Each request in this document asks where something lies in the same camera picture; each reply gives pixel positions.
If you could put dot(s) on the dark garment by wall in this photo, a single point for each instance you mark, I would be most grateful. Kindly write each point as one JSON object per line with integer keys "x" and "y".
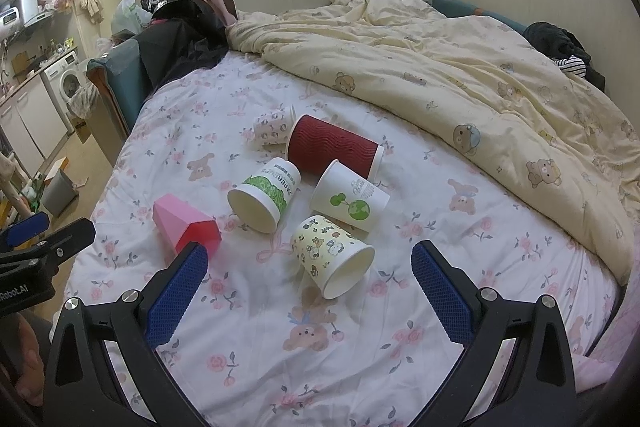
{"x": 564, "y": 50}

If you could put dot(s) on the white globe paper cup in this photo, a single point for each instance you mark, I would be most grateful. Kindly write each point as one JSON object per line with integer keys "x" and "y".
{"x": 343, "y": 195}

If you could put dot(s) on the washing machine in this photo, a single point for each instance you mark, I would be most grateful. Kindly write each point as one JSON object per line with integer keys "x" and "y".
{"x": 63, "y": 77}

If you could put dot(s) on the pink faceted paper cup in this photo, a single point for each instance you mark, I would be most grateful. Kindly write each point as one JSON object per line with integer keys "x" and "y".
{"x": 180, "y": 224}

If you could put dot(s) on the white kitchen cabinet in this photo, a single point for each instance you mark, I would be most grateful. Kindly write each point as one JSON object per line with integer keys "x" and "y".
{"x": 31, "y": 123}

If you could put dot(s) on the white plastic bag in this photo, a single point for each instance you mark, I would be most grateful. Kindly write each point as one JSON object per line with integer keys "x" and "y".
{"x": 130, "y": 16}

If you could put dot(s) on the cream bear print duvet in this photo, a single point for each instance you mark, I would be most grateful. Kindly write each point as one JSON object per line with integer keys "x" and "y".
{"x": 550, "y": 138}

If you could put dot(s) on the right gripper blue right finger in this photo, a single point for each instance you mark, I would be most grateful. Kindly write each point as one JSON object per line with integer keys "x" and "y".
{"x": 515, "y": 369}

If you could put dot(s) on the grey trash bin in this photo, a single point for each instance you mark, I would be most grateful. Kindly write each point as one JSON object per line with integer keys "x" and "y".
{"x": 58, "y": 194}

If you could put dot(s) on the person's left hand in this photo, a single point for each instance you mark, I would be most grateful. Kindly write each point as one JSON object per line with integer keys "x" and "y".
{"x": 18, "y": 337}

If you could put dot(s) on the floral white bed sheet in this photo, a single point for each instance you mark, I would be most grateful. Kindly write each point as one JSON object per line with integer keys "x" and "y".
{"x": 257, "y": 346}

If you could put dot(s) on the yellow cartoon paper cup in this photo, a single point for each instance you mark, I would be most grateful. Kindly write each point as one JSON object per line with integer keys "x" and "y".
{"x": 334, "y": 259}

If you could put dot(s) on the dark red ripple cup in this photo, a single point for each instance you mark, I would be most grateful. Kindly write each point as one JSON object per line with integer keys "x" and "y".
{"x": 314, "y": 143}

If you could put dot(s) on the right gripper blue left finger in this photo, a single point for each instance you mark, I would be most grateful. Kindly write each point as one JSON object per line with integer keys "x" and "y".
{"x": 82, "y": 388}

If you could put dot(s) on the small pink patterned cup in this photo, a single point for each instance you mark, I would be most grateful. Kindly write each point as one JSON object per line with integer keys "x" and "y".
{"x": 275, "y": 126}

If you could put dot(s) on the black clothes pile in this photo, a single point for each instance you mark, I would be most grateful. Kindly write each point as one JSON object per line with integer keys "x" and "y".
{"x": 183, "y": 36}

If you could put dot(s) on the teal bed frame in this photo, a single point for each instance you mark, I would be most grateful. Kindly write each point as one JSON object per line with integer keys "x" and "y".
{"x": 121, "y": 81}

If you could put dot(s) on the green leaf paper cup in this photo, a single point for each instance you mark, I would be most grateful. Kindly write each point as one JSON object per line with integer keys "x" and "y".
{"x": 261, "y": 200}

